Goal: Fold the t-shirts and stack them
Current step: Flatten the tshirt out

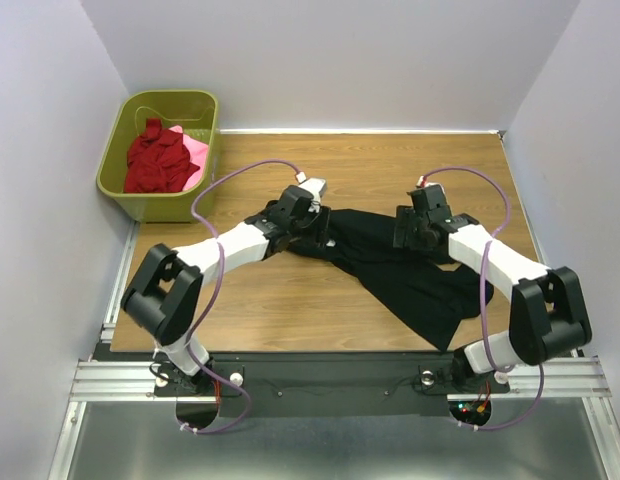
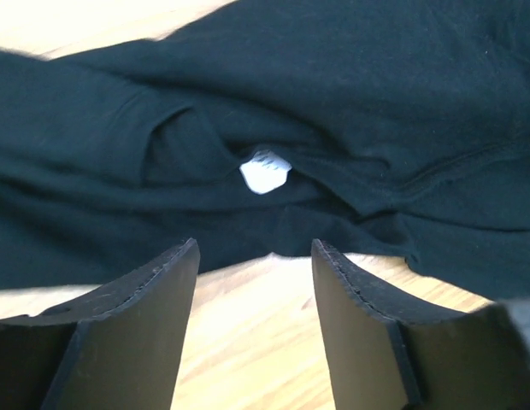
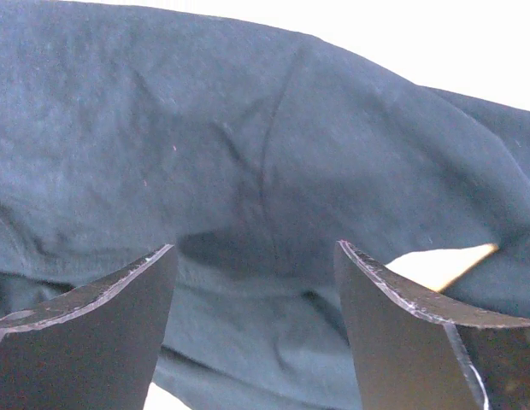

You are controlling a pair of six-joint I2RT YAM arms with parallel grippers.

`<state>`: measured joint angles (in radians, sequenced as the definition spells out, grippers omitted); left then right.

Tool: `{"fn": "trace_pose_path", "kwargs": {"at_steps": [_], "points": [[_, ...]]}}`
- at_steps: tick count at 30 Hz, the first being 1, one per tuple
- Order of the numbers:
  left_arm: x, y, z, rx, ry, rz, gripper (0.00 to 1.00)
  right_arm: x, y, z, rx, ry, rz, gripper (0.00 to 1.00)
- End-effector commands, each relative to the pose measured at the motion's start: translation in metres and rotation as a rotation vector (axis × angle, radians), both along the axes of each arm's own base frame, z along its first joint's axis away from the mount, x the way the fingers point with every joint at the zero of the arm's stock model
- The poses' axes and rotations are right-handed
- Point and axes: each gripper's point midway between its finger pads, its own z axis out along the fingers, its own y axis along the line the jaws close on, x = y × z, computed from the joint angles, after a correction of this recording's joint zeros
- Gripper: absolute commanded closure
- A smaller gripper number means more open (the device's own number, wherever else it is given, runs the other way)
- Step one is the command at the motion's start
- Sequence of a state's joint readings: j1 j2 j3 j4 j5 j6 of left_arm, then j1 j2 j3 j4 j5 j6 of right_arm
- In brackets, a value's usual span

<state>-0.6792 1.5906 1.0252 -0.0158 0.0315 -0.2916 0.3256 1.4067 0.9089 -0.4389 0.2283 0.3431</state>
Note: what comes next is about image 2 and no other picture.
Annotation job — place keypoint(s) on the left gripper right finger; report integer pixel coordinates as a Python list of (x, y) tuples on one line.
[(388, 350)]

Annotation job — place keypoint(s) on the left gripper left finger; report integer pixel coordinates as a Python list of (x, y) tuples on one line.
[(116, 347)]

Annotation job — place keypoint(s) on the black t shirt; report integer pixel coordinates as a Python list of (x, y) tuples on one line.
[(397, 128)]

